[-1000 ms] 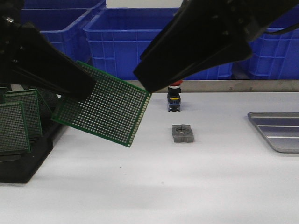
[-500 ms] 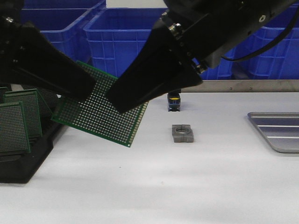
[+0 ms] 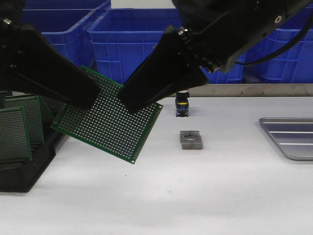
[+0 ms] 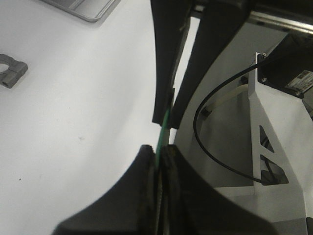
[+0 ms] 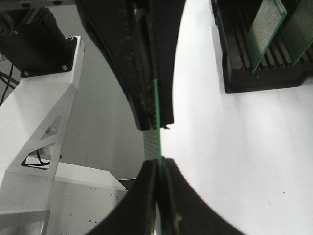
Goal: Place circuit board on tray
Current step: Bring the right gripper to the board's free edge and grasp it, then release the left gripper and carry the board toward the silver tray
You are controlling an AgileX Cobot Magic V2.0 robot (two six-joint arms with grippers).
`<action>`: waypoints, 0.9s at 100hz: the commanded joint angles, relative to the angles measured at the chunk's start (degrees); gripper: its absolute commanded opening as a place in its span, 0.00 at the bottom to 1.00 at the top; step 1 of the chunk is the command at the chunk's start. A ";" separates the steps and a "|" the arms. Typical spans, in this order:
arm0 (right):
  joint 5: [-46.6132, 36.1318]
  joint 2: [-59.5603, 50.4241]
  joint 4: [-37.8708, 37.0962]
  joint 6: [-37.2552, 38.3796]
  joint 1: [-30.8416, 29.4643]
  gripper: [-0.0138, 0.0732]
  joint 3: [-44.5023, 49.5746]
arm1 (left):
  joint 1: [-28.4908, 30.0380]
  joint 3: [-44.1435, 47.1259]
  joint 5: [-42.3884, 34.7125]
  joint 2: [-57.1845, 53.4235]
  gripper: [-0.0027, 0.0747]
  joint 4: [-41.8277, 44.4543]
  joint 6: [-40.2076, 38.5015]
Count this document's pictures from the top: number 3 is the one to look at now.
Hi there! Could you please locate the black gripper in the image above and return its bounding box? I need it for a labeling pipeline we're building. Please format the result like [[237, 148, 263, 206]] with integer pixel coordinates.
[[0, 0, 100, 109], [173, 0, 311, 73]]

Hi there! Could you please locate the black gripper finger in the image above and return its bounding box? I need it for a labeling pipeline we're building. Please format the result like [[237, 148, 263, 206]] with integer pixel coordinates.
[[118, 25, 208, 113]]

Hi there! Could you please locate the left blue plastic crate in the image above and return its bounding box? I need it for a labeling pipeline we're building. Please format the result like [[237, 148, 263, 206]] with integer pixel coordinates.
[[22, 9, 96, 67]]

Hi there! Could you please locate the front green perforated board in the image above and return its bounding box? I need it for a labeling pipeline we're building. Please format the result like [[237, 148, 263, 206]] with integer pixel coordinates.
[[0, 106, 32, 163]]

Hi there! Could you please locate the grey metal clamp block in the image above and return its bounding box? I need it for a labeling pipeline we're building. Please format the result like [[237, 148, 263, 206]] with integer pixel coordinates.
[[179, 130, 203, 150]]

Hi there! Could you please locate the red emergency stop button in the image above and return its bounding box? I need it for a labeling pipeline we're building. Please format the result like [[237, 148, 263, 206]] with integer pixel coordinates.
[[175, 90, 189, 117]]

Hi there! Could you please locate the green perforated circuit board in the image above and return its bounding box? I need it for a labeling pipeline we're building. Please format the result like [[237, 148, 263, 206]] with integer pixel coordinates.
[[51, 66, 163, 164]]

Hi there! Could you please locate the silver metal tray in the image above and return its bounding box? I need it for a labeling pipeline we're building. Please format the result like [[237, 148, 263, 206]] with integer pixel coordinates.
[[259, 117, 313, 161]]

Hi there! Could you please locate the centre blue plastic crate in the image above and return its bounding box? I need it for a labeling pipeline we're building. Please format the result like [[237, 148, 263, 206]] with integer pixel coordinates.
[[87, 9, 246, 85]]

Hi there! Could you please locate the right blue plastic crate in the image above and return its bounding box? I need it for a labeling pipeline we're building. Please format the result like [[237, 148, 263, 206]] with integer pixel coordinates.
[[244, 8, 313, 84]]

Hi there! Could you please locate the far left blue crate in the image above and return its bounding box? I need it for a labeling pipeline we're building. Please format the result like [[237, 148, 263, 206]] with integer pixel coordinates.
[[24, 0, 112, 10]]

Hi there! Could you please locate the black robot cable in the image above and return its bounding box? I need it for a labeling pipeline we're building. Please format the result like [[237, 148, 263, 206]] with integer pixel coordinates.
[[234, 14, 313, 66]]

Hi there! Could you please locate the black circuit board rack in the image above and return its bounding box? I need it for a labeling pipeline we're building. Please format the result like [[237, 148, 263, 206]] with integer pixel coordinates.
[[0, 91, 65, 192]]

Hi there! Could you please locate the blue plastic crate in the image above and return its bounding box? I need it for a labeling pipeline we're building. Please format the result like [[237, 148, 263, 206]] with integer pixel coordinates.
[[244, 8, 313, 84], [22, 9, 96, 67], [87, 9, 246, 85]]

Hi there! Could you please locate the rear green perforated board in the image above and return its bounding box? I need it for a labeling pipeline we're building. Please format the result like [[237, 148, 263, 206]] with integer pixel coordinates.
[[39, 95, 63, 124]]

